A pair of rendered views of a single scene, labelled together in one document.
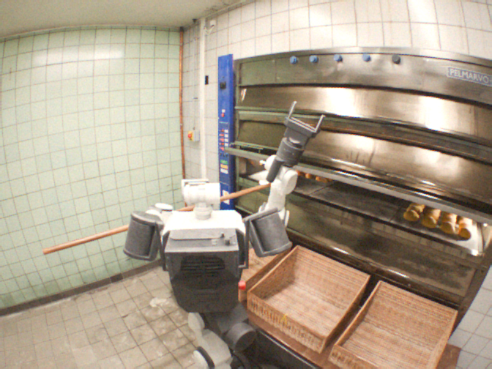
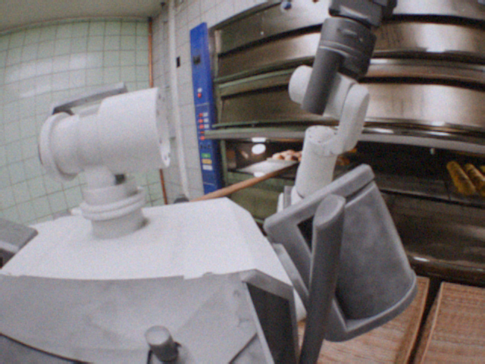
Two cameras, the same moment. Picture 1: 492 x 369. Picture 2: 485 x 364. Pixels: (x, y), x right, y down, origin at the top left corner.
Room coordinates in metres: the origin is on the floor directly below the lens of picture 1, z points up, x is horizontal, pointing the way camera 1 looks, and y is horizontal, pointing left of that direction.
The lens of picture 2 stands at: (0.59, 0.03, 1.47)
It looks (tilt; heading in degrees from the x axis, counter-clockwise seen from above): 15 degrees down; 357
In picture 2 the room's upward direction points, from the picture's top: 5 degrees counter-clockwise
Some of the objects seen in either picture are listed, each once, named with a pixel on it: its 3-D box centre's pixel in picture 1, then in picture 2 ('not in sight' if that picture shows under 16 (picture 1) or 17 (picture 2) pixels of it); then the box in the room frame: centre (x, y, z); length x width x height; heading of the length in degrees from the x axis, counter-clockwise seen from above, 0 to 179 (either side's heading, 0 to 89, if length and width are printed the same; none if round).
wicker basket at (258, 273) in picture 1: (240, 255); not in sight; (1.55, 0.04, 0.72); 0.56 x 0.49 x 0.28; 42
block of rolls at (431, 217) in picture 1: (442, 210); (484, 178); (1.17, -1.27, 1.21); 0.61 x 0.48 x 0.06; 132
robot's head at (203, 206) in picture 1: (203, 197); (108, 150); (0.77, 0.13, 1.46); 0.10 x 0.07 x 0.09; 97
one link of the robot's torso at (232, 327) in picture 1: (221, 315); not in sight; (0.70, 0.09, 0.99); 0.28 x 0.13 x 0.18; 42
